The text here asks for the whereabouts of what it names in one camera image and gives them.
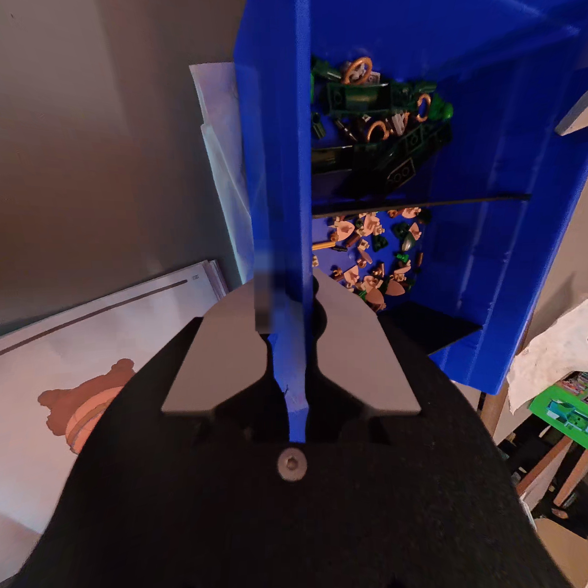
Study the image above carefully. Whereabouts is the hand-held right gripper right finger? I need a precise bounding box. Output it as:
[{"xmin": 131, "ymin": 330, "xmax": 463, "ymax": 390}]
[{"xmin": 308, "ymin": 274, "xmax": 423, "ymax": 420}]

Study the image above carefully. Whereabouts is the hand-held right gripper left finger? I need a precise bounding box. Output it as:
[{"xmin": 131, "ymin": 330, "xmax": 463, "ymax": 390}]
[{"xmin": 162, "ymin": 281, "xmax": 276, "ymax": 420}]

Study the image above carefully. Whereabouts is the blue plastic bin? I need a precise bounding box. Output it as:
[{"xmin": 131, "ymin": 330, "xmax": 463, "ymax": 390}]
[{"xmin": 233, "ymin": 0, "xmax": 588, "ymax": 442}]

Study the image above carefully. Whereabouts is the white instruction booklet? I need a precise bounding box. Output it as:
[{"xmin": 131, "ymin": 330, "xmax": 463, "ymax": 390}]
[{"xmin": 0, "ymin": 260, "xmax": 232, "ymax": 556}]

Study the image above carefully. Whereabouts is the white paper sheet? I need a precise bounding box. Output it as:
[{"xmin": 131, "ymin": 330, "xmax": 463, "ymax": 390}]
[{"xmin": 507, "ymin": 299, "xmax": 588, "ymax": 414}]

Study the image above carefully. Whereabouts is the green cardboard box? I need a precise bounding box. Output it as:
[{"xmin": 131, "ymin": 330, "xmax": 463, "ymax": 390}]
[{"xmin": 529, "ymin": 371, "xmax": 588, "ymax": 451}]

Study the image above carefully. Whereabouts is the pile of small colourful bricks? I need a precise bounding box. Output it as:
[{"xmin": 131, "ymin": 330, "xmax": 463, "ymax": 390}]
[{"xmin": 310, "ymin": 55, "xmax": 456, "ymax": 313}]

